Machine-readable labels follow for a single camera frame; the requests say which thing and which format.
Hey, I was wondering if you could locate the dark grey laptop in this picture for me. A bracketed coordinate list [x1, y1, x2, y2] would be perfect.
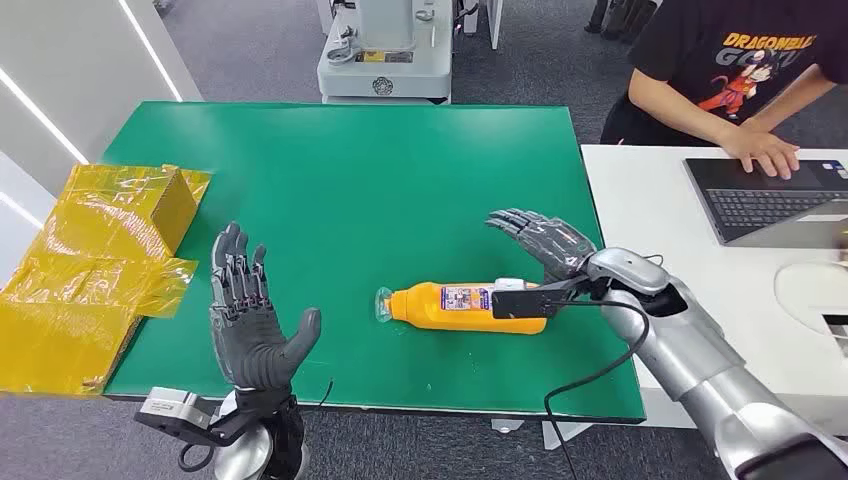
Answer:
[684, 157, 848, 250]

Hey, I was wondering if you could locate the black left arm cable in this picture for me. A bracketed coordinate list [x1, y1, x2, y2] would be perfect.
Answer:
[177, 442, 217, 474]

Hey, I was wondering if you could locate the grey machine base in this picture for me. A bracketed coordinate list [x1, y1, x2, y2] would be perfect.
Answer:
[316, 0, 456, 105]

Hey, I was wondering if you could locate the green table mat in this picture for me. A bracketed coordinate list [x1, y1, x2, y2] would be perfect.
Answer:
[102, 101, 647, 424]

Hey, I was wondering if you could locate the white table foot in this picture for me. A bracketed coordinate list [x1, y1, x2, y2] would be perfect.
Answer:
[541, 421, 595, 452]

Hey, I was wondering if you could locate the yellow taped cardboard box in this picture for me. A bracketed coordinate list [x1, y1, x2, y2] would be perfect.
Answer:
[0, 163, 213, 397]

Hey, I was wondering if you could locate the white round object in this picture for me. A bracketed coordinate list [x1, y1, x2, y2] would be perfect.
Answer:
[773, 259, 848, 339]

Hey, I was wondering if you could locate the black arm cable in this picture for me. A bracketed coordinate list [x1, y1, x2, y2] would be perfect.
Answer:
[543, 299, 654, 480]
[177, 442, 217, 474]

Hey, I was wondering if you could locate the black chair base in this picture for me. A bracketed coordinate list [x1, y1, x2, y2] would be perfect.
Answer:
[584, 0, 664, 44]

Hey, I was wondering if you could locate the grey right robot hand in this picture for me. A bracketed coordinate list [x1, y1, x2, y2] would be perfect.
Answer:
[485, 208, 598, 284]

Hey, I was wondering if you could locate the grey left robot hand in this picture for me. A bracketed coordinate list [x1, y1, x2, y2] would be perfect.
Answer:
[209, 221, 323, 393]

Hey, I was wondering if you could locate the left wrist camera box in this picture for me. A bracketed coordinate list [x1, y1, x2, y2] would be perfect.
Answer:
[134, 387, 230, 446]

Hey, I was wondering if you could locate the white desk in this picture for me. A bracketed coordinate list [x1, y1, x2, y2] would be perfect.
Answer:
[580, 144, 848, 432]

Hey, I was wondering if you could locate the orange plastic bottle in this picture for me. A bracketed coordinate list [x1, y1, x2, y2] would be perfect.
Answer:
[374, 281, 550, 336]

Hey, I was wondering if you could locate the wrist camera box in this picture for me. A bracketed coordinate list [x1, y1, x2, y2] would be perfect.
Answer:
[134, 387, 230, 446]
[491, 278, 591, 321]

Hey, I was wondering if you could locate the person's right hand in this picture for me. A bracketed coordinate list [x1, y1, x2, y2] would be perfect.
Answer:
[718, 129, 801, 180]

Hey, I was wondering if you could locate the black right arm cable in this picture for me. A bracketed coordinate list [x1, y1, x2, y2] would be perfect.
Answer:
[543, 299, 654, 480]

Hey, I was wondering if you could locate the white panel leg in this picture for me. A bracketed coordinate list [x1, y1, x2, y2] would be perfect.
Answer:
[463, 0, 503, 51]

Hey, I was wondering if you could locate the person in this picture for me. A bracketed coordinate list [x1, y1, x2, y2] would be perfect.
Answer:
[599, 0, 848, 180]

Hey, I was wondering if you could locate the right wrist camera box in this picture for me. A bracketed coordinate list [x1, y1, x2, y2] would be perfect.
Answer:
[491, 278, 591, 321]

